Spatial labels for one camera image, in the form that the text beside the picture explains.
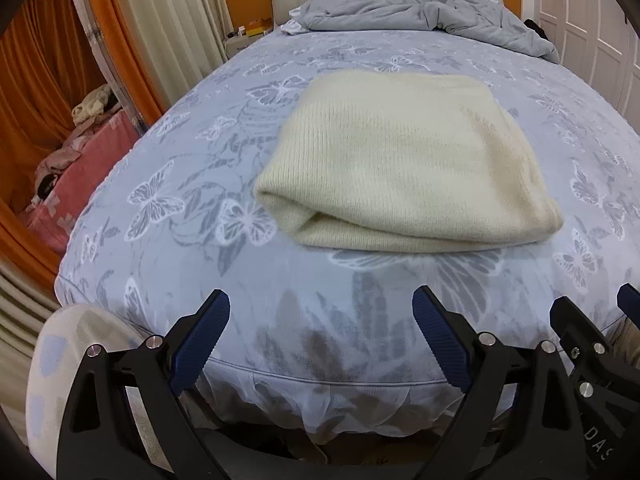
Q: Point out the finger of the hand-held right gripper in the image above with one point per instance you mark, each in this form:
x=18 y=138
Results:
x=575 y=330
x=631 y=300

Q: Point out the grey duvet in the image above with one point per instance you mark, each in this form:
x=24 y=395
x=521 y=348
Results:
x=400 y=10

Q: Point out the silver door frame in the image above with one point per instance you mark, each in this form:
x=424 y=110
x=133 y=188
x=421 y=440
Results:
x=100 y=45

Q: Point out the cream knit cardigan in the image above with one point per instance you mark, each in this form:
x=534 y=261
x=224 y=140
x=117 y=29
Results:
x=400 y=160

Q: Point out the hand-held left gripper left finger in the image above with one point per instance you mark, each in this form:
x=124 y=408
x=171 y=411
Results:
x=205 y=340

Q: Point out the pink floral cloth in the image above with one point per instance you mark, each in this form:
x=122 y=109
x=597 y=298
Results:
x=62 y=160

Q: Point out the beige cloth heap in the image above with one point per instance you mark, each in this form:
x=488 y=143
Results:
x=95 y=102

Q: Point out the bed with blue butterfly sheet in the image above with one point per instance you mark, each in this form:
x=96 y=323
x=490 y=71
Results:
x=200 y=200

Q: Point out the white nightstand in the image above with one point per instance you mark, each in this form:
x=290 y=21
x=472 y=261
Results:
x=240 y=47

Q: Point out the yellow box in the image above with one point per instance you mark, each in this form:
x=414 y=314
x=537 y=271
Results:
x=260 y=27

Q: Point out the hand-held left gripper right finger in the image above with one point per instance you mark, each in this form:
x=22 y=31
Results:
x=440 y=335

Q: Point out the white wardrobe doors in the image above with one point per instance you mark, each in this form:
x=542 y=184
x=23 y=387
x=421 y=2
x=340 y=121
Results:
x=590 y=20

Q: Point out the black item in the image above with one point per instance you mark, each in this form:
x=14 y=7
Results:
x=536 y=29

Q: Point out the orange curtain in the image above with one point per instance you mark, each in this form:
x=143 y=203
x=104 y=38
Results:
x=40 y=85

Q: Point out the person's right pajama leg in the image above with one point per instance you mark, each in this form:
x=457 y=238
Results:
x=631 y=340

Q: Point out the white pillow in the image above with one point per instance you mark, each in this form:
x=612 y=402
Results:
x=292 y=25

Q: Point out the cream pleated curtain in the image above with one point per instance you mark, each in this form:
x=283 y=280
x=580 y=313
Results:
x=170 y=20
x=25 y=300

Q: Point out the person's left pajama leg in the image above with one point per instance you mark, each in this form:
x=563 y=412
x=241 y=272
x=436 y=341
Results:
x=50 y=360

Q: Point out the person's pajama leg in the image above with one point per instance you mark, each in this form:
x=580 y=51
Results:
x=631 y=340
x=50 y=360

